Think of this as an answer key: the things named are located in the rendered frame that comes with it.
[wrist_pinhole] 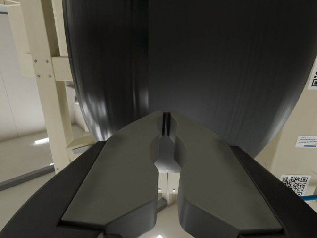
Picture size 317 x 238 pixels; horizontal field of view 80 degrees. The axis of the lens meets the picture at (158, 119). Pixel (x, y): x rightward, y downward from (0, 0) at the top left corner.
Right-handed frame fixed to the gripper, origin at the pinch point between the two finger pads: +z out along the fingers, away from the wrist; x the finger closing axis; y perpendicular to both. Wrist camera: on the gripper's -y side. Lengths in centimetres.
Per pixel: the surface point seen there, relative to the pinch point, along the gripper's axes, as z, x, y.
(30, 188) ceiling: 427, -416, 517
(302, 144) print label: 25.9, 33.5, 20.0
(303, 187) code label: 24, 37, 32
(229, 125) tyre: 8.6, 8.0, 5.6
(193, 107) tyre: 8.4, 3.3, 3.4
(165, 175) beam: 48, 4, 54
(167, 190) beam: 47, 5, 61
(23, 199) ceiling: 376, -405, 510
